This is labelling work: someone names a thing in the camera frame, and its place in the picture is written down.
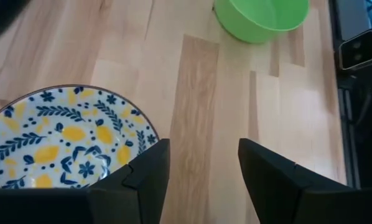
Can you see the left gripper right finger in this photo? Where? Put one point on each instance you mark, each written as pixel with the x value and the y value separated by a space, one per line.
pixel 273 186

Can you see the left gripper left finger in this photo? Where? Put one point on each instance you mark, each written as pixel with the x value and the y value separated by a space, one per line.
pixel 148 180

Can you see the yellow lemon-patterned bowl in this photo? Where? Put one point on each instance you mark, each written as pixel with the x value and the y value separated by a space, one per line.
pixel 64 133

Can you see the green bowl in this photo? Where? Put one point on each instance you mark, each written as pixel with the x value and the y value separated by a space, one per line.
pixel 245 25

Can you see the black table frame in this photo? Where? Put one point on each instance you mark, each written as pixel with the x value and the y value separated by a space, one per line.
pixel 349 149

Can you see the black camera box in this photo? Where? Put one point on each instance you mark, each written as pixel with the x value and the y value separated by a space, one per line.
pixel 357 49

